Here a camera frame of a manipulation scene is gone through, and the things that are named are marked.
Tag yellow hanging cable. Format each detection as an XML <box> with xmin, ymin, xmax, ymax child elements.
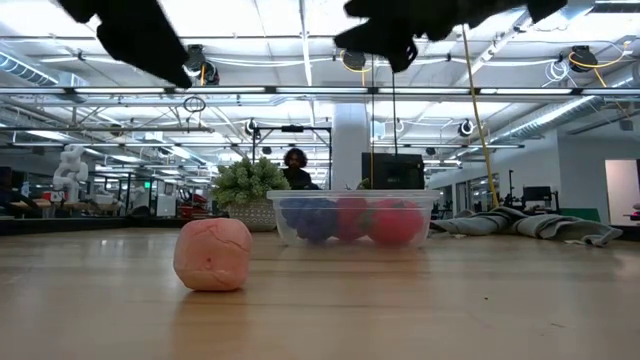
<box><xmin>460</xmin><ymin>23</ymin><xmax>501</xmax><ymax>210</ymax></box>

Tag clear plastic tupperware container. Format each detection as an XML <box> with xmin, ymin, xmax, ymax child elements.
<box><xmin>266</xmin><ymin>188</ymin><xmax>441</xmax><ymax>250</ymax></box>

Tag artificial green potted plant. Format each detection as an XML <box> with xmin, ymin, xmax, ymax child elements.
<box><xmin>210</xmin><ymin>157</ymin><xmax>291</xmax><ymax>232</ymax></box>

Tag black background monitor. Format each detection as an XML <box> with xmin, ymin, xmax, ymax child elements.
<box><xmin>522</xmin><ymin>185</ymin><xmax>554</xmax><ymax>204</ymax></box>

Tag black aluminium table frame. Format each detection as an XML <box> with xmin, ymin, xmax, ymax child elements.
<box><xmin>0</xmin><ymin>215</ymin><xmax>229</xmax><ymax>237</ymax></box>

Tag black computer tower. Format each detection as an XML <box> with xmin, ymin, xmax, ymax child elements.
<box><xmin>361</xmin><ymin>152</ymin><xmax>426</xmax><ymax>191</ymax></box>

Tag red toy dragon fruit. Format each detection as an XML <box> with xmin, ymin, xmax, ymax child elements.
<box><xmin>367</xmin><ymin>198</ymin><xmax>426</xmax><ymax>247</ymax></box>

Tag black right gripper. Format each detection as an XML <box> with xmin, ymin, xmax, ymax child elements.
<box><xmin>333</xmin><ymin>0</ymin><xmax>501</xmax><ymax>74</ymax></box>

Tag person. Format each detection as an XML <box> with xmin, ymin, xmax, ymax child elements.
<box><xmin>280</xmin><ymin>147</ymin><xmax>321</xmax><ymax>191</ymax></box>

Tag purple toy grape bunch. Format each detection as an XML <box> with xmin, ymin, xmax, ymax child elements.
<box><xmin>278</xmin><ymin>197</ymin><xmax>339</xmax><ymax>245</ymax></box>

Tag black ceiling cable reel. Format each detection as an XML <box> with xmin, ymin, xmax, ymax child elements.
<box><xmin>569</xmin><ymin>44</ymin><xmax>599</xmax><ymax>74</ymax></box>
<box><xmin>180</xmin><ymin>43</ymin><xmax>221</xmax><ymax>86</ymax></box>
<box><xmin>339</xmin><ymin>47</ymin><xmax>369</xmax><ymax>71</ymax></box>

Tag black camera rig frame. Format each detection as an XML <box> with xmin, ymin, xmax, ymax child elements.
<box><xmin>251</xmin><ymin>124</ymin><xmax>334</xmax><ymax>191</ymax></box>

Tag grey cloth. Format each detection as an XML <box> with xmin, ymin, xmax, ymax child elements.
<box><xmin>429</xmin><ymin>205</ymin><xmax>624</xmax><ymax>249</ymax></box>

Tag red toy strawberry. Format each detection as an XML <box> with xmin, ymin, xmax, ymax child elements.
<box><xmin>334</xmin><ymin>197</ymin><xmax>371</xmax><ymax>243</ymax></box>

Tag pink toy peach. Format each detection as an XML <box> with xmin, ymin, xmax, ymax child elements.
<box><xmin>173</xmin><ymin>217</ymin><xmax>254</xmax><ymax>293</ymax></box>

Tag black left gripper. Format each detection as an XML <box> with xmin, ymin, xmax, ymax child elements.
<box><xmin>57</xmin><ymin>0</ymin><xmax>194</xmax><ymax>89</ymax></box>

